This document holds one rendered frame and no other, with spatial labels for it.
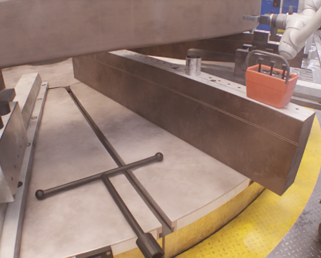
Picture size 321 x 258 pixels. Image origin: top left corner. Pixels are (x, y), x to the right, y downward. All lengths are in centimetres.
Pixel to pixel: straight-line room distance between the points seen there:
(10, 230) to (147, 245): 51
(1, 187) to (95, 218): 38
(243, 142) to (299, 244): 64
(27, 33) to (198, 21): 85
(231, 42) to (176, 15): 197
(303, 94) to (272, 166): 121
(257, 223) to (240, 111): 65
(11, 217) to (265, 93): 112
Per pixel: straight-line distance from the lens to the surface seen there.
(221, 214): 136
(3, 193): 101
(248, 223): 151
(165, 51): 323
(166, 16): 129
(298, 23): 153
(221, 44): 323
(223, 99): 122
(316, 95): 231
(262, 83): 109
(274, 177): 121
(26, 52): 113
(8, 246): 103
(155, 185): 119
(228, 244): 139
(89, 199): 116
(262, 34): 225
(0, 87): 278
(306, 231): 158
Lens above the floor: 110
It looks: 29 degrees down
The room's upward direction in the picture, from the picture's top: straight up
